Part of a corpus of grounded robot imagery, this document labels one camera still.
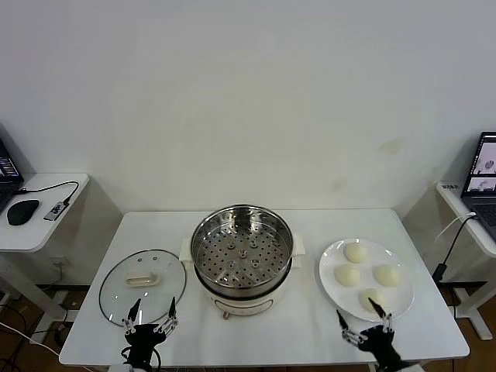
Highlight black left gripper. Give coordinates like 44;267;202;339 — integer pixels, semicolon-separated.
121;296;180;366

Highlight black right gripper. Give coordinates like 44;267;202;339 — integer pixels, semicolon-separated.
335;297;406;370

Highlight white steamed baozi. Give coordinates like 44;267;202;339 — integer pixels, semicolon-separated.
343;242;370;266
357;288;389;314
372;263;401;288
333;263;362;288

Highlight round glass pot lid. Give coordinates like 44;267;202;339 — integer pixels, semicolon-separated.
98;248;188;328

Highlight perforated steel steamer basket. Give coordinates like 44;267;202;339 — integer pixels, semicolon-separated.
191;204;294;293

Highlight large white round plate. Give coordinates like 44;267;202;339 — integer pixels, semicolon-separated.
319;237;415;322

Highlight cream electric cooking pot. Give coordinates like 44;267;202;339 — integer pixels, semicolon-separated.
179;231;308;320

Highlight small grey usb hub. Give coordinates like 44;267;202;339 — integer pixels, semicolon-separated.
43;201;68;223

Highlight white side table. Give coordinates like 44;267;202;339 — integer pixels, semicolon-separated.
0;172;91;346
435;179;496;343

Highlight black computer mouse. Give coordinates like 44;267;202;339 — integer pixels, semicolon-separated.
6;198;41;226

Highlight black laptop dark screen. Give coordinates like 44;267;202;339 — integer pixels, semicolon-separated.
0;123;26;215

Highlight black cable with power adapter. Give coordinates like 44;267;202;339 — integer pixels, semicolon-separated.
432;215;476;281

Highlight white cable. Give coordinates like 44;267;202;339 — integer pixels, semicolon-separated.
0;322;60;353
434;212;478;243

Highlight black floor cables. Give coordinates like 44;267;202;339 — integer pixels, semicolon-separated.
0;300;43;372

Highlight black usb hub cable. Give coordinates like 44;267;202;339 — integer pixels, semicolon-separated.
15;179;81;205

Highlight grey laptop with camera views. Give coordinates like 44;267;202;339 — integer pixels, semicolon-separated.
460;130;496;238

